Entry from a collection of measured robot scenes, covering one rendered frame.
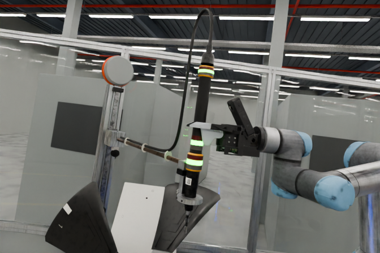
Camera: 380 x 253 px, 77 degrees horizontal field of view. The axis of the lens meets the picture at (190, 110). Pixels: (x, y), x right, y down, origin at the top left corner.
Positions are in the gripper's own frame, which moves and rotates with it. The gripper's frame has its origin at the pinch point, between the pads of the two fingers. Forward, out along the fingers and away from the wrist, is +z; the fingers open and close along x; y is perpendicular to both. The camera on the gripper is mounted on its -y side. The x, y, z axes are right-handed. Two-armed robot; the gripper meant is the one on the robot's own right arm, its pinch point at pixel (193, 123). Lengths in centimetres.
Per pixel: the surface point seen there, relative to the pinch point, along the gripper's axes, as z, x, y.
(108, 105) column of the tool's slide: 30, 61, -4
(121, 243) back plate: 15, 31, 48
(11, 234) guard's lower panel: 73, 85, 71
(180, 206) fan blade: -2.5, 15.0, 27.8
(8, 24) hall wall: 711, 1281, -384
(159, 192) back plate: 2, 43, 32
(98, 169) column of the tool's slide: 30, 61, 28
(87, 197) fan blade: 26.7, 16.0, 26.8
